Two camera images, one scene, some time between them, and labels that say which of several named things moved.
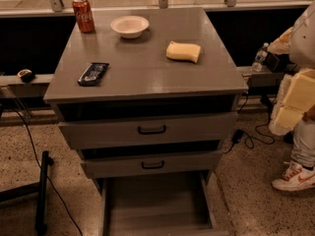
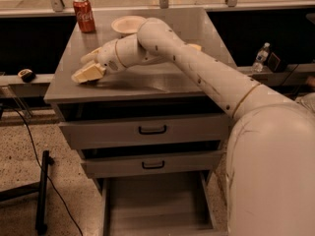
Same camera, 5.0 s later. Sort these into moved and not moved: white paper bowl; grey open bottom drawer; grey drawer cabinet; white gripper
Moved: white gripper
Not moved: grey open bottom drawer; white paper bowl; grey drawer cabinet
